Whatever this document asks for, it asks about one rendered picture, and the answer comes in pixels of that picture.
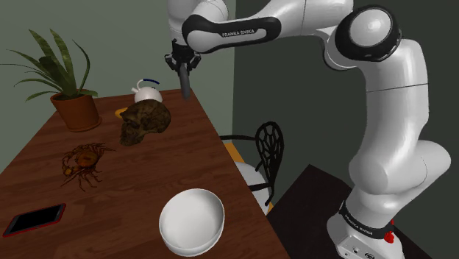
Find dark brown skull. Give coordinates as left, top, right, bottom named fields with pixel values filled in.
left=118, top=99, right=172, bottom=147

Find red phone with black screen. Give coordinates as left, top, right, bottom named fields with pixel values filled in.
left=1, top=202, right=67, bottom=238

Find grey cylindrical stick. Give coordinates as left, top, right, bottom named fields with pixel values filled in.
left=179, top=63, right=192, bottom=101

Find white teapot with blue handle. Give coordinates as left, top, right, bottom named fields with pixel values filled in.
left=129, top=77, right=164, bottom=104

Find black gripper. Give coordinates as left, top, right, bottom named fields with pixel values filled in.
left=164, top=38, right=202, bottom=76

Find brown wooden table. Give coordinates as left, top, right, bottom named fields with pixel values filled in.
left=0, top=88, right=291, bottom=259

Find brown orange crab figure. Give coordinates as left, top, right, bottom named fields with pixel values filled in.
left=60, top=142, right=117, bottom=193

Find dark robot stand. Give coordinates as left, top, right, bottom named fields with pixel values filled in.
left=266, top=163, right=433, bottom=259

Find green plant in terracotta pot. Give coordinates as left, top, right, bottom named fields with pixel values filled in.
left=0, top=28, right=104, bottom=133

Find black chair with white cushion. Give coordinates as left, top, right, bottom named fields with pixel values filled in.
left=218, top=121, right=285, bottom=216

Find white bowl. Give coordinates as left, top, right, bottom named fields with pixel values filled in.
left=158, top=188, right=226, bottom=258

